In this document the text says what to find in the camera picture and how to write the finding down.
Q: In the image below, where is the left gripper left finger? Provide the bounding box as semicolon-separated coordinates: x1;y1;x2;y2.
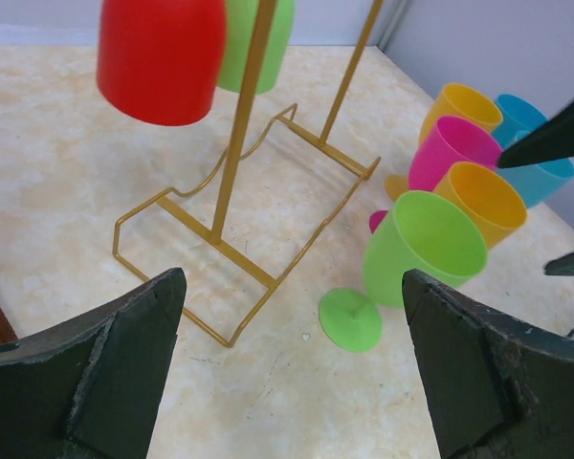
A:
0;268;187;458

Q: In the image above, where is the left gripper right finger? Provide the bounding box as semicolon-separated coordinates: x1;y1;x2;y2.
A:
402;270;574;458

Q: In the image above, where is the light blue wine glass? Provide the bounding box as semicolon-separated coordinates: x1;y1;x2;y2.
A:
497;159;574;208

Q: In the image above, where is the orange wine glass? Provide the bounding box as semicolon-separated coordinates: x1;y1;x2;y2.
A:
433;162;527;250
384;82;504;202

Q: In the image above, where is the magenta wine glass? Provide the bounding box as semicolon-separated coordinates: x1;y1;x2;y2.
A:
368;115;503;235

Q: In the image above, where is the green wine glass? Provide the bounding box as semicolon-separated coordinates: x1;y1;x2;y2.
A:
318;190;488;353
214;0;297;96

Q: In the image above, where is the red wine glass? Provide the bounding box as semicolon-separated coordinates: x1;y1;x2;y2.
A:
97;0;227;126

